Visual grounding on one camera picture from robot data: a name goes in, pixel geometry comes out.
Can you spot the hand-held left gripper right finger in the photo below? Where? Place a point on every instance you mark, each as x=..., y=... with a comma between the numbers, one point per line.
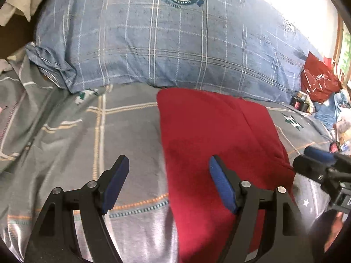
x=223, y=186

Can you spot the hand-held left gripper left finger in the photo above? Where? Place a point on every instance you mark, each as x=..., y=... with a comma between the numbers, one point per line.
x=116, y=186

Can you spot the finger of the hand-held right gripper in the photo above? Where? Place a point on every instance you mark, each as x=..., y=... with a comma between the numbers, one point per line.
x=319, y=154
x=309, y=167

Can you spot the red knitted garment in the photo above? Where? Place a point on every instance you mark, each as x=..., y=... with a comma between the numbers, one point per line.
x=205, y=128

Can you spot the person's right forearm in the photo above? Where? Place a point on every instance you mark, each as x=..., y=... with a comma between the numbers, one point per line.
x=336, y=227

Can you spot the blue denim cloth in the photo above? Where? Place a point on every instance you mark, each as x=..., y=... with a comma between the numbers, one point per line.
x=327, y=112

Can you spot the dark jar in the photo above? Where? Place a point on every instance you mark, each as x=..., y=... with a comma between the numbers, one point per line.
x=299, y=101

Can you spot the grey plaid bed sheet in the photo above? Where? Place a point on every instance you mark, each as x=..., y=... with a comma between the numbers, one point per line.
x=68, y=142

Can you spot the red plastic bag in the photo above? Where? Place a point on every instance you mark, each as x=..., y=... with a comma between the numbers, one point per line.
x=319, y=79

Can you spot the blue plaid pillow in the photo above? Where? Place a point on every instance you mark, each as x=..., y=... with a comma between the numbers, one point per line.
x=164, y=46

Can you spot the wooden window frame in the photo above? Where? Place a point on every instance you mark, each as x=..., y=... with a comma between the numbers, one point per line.
x=340, y=49

